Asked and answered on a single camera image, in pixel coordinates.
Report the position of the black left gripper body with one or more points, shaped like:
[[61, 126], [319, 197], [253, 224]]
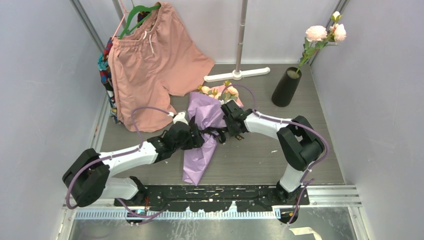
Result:
[[197, 137]]

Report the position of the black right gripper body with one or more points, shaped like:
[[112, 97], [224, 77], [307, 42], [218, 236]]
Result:
[[230, 112]]

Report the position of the black ribbon gold lettering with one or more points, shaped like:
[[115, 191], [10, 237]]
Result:
[[219, 133]]

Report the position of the purple paper flower bouquet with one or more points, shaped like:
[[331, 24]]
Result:
[[204, 111]]

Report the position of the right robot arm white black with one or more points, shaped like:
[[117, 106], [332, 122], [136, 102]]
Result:
[[302, 146]]

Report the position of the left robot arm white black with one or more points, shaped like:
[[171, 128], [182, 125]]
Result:
[[92, 173]]

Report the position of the black cylindrical vase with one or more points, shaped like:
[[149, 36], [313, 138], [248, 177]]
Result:
[[286, 87]]

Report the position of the white clothes rack stand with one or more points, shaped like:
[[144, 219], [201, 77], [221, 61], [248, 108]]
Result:
[[237, 73]]

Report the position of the pink shorts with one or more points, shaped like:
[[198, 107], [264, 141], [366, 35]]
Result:
[[157, 61]]

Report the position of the pink artificial rose stem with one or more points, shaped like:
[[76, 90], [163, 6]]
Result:
[[318, 37]]

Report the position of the colourful patterned garment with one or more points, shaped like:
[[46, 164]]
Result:
[[106, 79]]

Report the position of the green clothes hanger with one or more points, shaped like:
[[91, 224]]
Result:
[[136, 17]]

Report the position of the pink clothes hanger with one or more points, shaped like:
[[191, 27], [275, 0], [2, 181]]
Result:
[[121, 11]]

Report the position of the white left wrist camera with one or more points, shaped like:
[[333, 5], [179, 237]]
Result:
[[180, 117]]

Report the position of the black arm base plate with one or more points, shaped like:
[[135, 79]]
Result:
[[212, 198]]

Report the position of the aluminium rail frame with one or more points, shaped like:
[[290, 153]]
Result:
[[221, 212]]

